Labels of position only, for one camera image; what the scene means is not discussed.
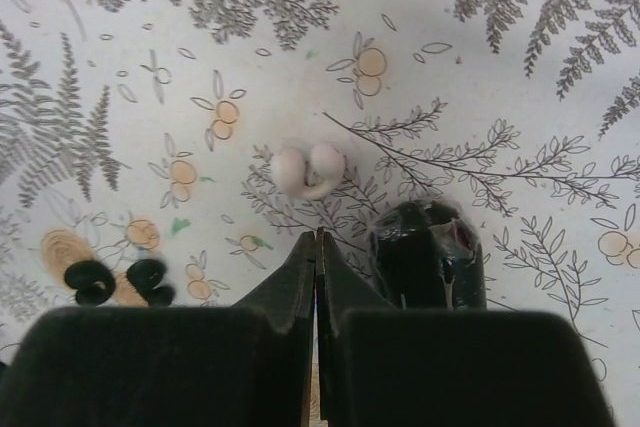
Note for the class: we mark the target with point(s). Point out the black earbud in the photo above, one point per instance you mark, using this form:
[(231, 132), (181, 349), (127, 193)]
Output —
[(93, 282), (147, 278)]

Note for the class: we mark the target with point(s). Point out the black earbud upper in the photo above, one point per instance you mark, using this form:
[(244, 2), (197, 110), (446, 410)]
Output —
[(147, 278)]

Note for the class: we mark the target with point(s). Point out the black earbud lower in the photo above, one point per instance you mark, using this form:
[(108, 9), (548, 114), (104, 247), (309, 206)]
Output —
[(93, 282)]

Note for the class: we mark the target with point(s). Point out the black earbud charging case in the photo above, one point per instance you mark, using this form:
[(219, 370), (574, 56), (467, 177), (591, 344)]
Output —
[(423, 253)]

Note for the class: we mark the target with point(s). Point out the white earbud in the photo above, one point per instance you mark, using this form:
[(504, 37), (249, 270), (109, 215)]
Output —
[(308, 177)]

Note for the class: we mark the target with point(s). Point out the floral patterned table mat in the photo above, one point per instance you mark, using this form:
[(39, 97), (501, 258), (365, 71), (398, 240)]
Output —
[(135, 129)]

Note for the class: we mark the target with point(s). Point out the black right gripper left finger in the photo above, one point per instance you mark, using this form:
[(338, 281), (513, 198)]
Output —
[(247, 364)]

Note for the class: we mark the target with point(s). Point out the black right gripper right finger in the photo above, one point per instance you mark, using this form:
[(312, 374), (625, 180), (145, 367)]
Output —
[(383, 366)]

